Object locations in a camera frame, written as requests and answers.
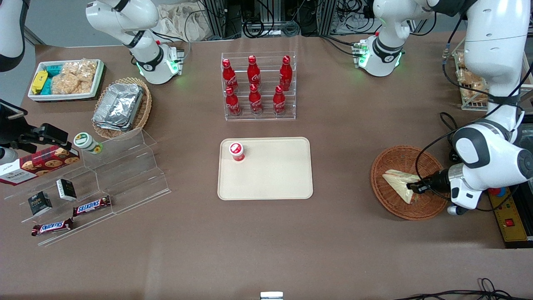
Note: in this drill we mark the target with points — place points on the stacked foil containers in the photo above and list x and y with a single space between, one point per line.
118 106

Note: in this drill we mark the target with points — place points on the teal snack packet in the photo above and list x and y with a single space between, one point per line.
52 71

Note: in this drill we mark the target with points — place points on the white jar with green lid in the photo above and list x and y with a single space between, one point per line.
85 141

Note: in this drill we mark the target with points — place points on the yellow snack packet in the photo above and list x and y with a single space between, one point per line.
39 81

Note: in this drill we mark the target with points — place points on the bagged fried snack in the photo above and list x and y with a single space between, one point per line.
472 85

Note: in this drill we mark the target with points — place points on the clear acrylic stepped stand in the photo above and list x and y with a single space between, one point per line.
129 175

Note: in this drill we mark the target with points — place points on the red cola bottle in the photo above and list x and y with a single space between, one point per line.
232 103
228 76
285 73
253 71
255 101
279 102

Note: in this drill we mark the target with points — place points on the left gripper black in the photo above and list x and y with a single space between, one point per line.
437 180

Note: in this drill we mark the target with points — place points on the red tartan cookie box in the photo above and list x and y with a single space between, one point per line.
37 164

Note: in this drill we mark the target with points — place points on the red lidded yogurt cup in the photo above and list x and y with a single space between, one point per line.
236 151

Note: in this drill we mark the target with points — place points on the red emergency stop button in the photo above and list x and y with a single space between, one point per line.
499 192

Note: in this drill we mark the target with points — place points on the red rocker switch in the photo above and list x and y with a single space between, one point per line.
509 222

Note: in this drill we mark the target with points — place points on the snickers chocolate bar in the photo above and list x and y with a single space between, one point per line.
52 227
91 206

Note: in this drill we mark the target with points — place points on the small black box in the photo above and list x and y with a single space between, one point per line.
40 203
66 189

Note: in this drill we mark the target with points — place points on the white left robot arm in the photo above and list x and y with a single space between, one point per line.
491 41

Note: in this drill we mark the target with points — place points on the clear acrylic bottle rack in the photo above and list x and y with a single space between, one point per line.
266 116

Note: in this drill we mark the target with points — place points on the black sealing machine yellow panel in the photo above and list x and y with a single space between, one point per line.
506 233

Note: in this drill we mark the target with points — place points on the oval light wicker basket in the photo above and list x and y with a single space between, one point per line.
145 106

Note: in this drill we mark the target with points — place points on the clear bag of crackers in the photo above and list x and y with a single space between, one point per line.
75 77

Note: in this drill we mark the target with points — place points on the round brown wicker basket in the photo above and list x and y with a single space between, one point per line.
395 208

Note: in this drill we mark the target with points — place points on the triangle sandwich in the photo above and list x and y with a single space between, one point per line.
397 180

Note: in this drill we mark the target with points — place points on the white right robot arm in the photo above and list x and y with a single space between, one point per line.
154 62

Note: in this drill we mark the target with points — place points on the shiny metal food tray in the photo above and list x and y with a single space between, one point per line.
528 134

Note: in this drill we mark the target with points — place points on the cream plastic tray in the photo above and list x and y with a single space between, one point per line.
275 175

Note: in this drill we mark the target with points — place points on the small silver metal block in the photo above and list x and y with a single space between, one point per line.
271 296

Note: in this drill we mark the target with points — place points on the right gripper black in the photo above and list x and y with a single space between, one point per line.
12 130

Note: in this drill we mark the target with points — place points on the aluminium frame post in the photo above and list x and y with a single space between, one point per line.
328 16
215 18

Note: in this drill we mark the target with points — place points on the beige cloth bag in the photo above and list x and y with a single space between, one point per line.
183 23

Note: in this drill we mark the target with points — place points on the white rectangular plastic bin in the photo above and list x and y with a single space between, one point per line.
66 97

